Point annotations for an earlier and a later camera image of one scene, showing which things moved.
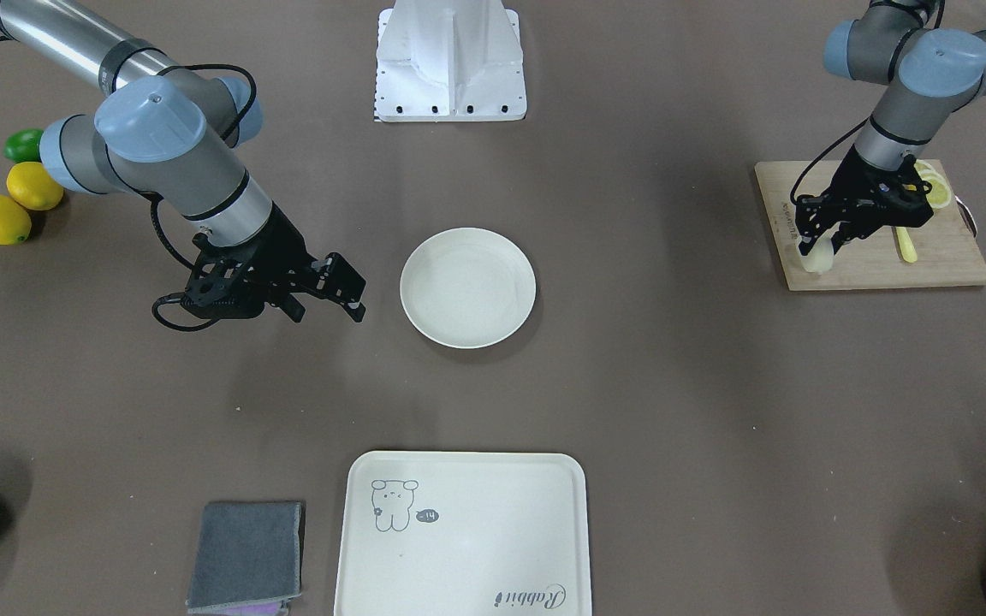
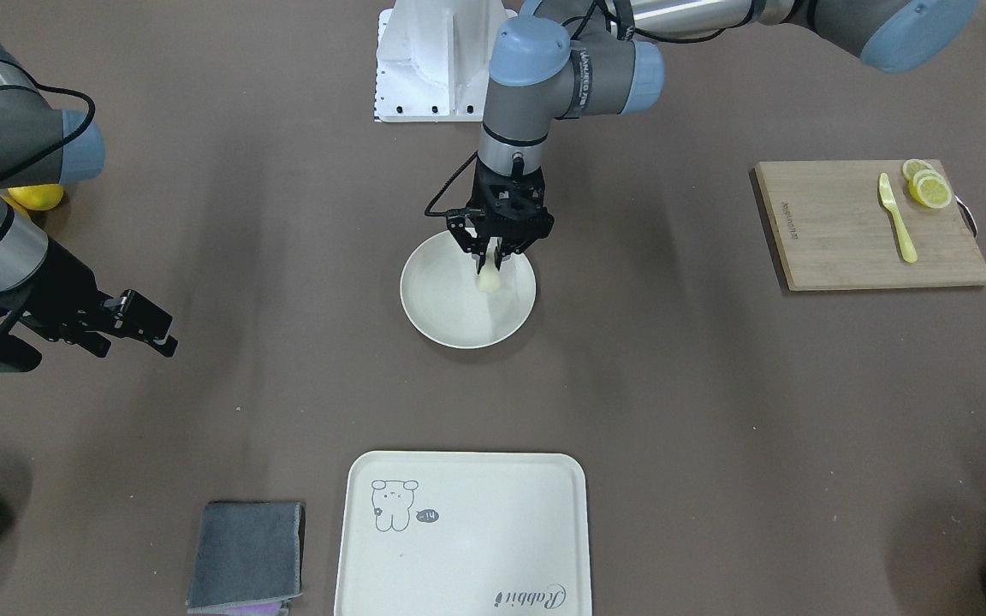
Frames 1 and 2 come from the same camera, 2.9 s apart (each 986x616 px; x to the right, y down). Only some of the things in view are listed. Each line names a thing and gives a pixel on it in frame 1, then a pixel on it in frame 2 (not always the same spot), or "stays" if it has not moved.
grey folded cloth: [247, 557] stays
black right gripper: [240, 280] to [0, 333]
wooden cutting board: [944, 253] stays
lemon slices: [941, 192] stays
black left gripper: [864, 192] to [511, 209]
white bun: [821, 257] to [490, 276]
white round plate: [466, 287] stays
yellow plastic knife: [906, 245] stays
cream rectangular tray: [463, 533] stays
